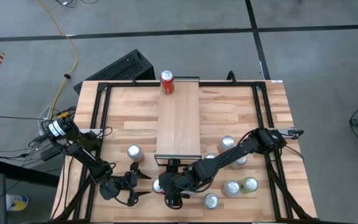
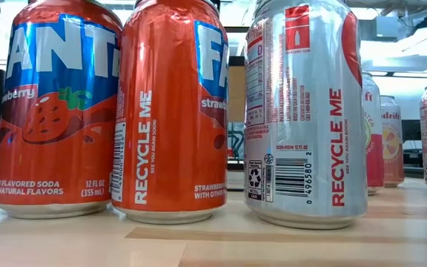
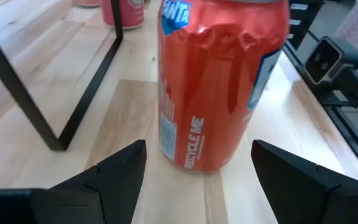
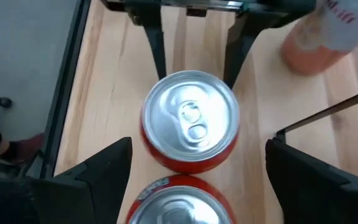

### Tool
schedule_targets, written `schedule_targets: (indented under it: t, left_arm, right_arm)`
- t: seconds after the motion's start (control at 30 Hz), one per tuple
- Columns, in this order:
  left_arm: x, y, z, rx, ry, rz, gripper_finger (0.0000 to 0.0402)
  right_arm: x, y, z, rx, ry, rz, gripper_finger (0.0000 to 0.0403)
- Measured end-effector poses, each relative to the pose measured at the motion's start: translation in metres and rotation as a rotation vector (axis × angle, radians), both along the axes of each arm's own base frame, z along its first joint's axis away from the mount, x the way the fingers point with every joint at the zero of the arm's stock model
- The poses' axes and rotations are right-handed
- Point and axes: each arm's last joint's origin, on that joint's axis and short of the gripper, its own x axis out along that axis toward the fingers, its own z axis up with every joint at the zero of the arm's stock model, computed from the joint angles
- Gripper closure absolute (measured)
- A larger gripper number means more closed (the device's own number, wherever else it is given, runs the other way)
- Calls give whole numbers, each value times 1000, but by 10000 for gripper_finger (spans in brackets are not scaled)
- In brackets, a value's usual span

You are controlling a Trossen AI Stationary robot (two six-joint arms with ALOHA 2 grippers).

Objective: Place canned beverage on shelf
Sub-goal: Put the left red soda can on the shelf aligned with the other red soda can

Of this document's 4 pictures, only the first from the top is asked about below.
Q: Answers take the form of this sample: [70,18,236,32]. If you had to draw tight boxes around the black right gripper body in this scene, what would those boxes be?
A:
[159,166,213,197]

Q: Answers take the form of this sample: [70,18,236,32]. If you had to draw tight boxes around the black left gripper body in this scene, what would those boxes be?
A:
[117,161,140,208]

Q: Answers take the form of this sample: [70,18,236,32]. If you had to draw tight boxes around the red soda can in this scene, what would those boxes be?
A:
[151,178,165,195]
[159,70,176,95]

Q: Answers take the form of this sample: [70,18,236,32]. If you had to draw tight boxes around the orange Spindrift grapefruit can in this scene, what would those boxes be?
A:
[126,144,145,163]

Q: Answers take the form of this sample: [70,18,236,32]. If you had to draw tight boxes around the silver diet cola can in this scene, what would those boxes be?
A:
[230,155,249,170]
[203,192,221,210]

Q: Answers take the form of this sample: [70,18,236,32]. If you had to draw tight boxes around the pink Spindrift can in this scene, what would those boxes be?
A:
[218,135,236,153]

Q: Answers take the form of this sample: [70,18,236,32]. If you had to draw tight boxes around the green beverage can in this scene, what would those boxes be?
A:
[240,176,260,194]

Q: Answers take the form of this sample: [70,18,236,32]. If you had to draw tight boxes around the black computer tower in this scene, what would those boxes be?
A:
[73,49,156,96]

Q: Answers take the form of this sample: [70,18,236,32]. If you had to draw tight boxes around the white power strip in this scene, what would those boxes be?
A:
[37,105,55,138]

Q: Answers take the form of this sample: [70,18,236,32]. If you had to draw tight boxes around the white blue yellow container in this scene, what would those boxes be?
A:
[5,193,30,212]

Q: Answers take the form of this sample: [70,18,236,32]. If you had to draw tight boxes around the wooden shelf with black frame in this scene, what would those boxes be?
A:
[154,78,202,166]

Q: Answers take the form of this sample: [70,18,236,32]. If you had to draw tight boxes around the yellow power cable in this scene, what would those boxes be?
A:
[37,0,79,121]

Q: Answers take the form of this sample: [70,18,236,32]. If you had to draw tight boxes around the black floor cable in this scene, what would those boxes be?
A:
[0,114,48,123]

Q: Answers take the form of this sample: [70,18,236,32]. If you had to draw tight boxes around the black cable bundle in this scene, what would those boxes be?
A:
[54,0,101,7]

